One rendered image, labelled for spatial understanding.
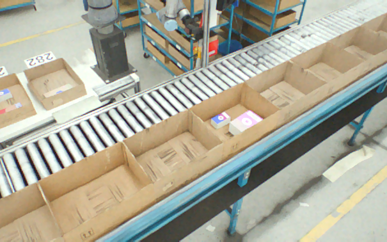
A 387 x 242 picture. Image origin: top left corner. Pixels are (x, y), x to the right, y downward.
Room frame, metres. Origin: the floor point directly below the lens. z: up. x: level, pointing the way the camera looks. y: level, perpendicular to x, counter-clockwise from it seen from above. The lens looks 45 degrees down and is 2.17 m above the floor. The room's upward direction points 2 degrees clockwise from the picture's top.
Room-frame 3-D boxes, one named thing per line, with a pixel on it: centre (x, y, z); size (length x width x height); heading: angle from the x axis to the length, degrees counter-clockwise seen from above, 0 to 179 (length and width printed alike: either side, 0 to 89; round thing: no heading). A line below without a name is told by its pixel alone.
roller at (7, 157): (0.92, 0.92, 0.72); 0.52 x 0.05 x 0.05; 38
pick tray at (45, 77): (1.70, 0.97, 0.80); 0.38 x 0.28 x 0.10; 39
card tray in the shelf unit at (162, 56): (3.14, 0.34, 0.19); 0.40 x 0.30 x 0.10; 36
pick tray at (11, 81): (1.50, 1.23, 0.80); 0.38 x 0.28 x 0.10; 38
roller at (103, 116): (1.28, 0.46, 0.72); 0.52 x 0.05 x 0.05; 38
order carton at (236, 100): (1.22, -0.21, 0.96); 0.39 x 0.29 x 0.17; 128
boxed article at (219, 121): (1.27, -0.15, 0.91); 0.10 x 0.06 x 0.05; 128
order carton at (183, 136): (0.98, 0.10, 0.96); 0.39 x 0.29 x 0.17; 128
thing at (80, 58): (1.75, 0.98, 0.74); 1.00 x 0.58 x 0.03; 130
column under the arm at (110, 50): (1.94, 0.62, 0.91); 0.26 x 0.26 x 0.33; 40
